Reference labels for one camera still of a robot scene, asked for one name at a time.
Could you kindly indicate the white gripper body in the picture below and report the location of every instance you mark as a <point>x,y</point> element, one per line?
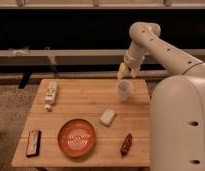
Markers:
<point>133,62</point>

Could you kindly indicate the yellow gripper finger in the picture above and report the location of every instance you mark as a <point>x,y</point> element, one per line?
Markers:
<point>135,72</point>
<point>123,69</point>

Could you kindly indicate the dark red pepper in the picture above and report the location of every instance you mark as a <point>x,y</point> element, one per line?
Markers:
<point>126,145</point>

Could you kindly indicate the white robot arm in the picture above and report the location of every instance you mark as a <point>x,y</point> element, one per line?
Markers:
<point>177,108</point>

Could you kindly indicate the orange ceramic bowl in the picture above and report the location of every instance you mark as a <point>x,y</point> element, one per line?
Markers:
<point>76,138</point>

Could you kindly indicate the clear plastic cup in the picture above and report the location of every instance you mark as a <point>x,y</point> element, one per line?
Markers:
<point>124,89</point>

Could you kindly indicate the white soap bar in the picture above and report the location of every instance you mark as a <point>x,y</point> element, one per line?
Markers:
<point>107,117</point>

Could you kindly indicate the white tube bottle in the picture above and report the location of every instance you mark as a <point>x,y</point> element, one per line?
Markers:
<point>50,95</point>

